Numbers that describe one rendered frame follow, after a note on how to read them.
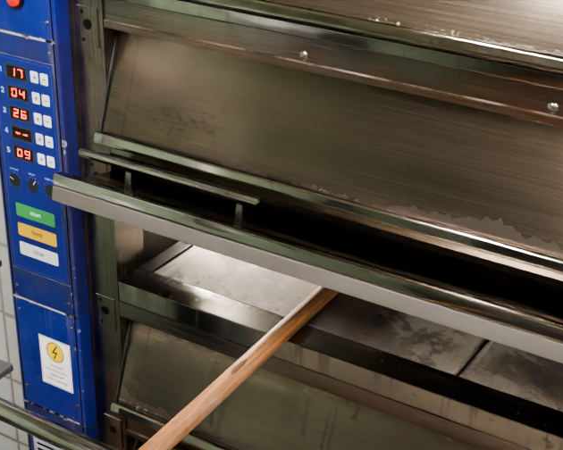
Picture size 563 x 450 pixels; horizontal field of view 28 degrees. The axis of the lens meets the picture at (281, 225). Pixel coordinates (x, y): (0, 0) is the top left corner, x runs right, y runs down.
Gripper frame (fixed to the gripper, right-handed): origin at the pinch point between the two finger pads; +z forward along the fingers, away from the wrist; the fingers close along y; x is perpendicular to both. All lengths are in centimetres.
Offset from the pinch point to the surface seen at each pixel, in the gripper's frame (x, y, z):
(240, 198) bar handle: -45.1, 2.3, 3.8
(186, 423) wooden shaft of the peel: -26.3, 28.2, 7.0
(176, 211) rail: -41.1, 4.8, -4.5
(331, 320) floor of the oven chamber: -64, 31, 9
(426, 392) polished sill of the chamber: -54, 31, 31
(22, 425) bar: -17.8, 32.1, -15.4
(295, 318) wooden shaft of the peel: -57, 28, 6
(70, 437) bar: -18.4, 31.1, -7.2
